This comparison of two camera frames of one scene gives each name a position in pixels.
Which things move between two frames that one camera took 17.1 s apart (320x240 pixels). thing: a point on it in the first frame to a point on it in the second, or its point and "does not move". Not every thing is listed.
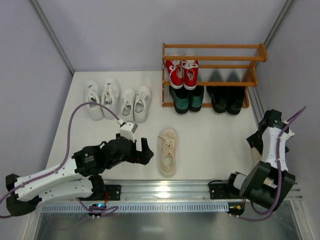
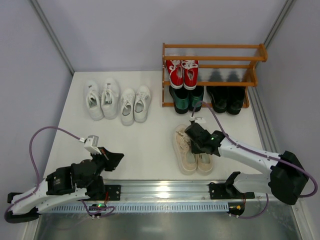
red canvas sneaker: (191, 69) does not move
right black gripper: (253, 139) to (197, 136)
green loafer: (180, 99) does not move
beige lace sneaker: (168, 140) to (187, 161)
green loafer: (196, 97) does not move
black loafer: (235, 98) does not move
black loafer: (219, 96) does not move
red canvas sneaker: (175, 68) does not move
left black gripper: (137, 152) to (105, 158)
